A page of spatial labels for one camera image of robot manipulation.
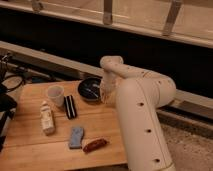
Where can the metal window bracket left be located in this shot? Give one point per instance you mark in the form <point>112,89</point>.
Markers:
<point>36,5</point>

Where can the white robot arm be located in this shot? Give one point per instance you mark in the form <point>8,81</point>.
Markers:
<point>137,93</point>

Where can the white squeeze bottle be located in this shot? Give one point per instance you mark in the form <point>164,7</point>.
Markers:
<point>47,120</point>

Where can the white plastic cup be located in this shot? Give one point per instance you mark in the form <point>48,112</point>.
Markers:
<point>56,94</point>

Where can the metal window bracket middle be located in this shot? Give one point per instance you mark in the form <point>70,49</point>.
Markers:
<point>107,12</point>

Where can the blue sponge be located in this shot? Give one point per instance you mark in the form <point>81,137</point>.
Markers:
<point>75,141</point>

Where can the black ceramic bowl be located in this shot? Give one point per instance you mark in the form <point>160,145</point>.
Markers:
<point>89,89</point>

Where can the brown red snack bar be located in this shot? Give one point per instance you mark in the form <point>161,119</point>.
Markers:
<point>94,145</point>

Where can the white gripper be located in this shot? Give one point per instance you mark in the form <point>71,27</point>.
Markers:
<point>107,89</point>

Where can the metal window bracket right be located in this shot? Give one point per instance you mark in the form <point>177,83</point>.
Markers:
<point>171,17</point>

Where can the metal window bracket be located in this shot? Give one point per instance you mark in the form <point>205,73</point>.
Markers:
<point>107,12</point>
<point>171,17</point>
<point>36,5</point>

